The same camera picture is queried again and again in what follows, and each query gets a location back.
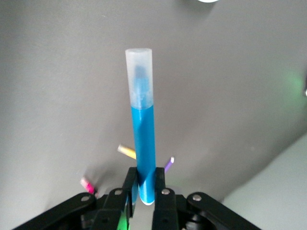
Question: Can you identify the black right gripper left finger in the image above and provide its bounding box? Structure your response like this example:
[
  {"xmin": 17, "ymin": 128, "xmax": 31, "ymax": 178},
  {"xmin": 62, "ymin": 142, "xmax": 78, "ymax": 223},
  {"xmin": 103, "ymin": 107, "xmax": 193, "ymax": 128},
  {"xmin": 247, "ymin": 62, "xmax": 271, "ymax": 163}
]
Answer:
[{"xmin": 12, "ymin": 166, "xmax": 139, "ymax": 230}]

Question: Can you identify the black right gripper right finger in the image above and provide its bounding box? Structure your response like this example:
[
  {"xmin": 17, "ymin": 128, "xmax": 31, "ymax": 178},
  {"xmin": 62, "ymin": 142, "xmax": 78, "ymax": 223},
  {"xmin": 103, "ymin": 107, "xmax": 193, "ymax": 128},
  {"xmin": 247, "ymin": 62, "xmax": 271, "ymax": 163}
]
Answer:
[{"xmin": 152, "ymin": 166, "xmax": 262, "ymax": 230}]

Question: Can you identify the blue marker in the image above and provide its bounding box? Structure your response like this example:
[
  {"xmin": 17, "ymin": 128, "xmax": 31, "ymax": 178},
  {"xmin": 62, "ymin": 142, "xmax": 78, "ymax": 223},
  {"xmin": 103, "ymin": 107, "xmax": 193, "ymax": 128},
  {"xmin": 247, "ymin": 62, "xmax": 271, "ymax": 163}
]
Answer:
[{"xmin": 125, "ymin": 47, "xmax": 158, "ymax": 207}]

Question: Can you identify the pink marker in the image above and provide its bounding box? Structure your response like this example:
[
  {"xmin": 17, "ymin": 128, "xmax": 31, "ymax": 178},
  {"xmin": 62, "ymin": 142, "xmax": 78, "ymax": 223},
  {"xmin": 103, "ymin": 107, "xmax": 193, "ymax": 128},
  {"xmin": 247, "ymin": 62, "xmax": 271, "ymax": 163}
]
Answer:
[{"xmin": 80, "ymin": 177, "xmax": 99, "ymax": 196}]

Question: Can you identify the purple marker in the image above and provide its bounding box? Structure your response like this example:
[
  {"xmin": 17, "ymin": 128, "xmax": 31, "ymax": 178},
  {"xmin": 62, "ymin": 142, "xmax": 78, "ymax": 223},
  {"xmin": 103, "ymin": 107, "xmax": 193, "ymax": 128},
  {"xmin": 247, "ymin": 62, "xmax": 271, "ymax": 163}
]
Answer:
[{"xmin": 164, "ymin": 156, "xmax": 176, "ymax": 174}]

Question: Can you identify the yellow marker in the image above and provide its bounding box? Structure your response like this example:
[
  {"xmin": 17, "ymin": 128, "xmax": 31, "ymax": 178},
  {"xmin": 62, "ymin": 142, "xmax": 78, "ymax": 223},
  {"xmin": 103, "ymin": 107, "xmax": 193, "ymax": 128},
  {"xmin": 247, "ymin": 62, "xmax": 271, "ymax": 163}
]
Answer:
[{"xmin": 117, "ymin": 144, "xmax": 137, "ymax": 160}]

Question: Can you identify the dark grey table mat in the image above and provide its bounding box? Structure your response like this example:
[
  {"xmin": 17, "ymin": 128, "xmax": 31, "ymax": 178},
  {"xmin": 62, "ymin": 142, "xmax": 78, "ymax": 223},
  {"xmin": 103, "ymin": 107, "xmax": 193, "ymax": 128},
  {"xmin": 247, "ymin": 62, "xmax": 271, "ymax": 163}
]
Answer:
[{"xmin": 0, "ymin": 0, "xmax": 307, "ymax": 230}]

